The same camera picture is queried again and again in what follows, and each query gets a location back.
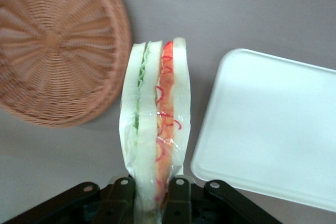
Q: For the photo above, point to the round brown wicker basket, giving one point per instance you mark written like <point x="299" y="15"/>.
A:
<point x="52" y="45"/>

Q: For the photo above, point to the cream rectangular tray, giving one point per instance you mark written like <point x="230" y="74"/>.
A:
<point x="267" y="129"/>

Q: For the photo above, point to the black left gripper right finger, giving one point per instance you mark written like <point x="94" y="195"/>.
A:
<point x="179" y="195"/>

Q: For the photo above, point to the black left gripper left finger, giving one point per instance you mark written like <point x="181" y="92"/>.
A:
<point x="120" y="195"/>

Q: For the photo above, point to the triangle sandwich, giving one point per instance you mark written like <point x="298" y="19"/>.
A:
<point x="149" y="103"/>

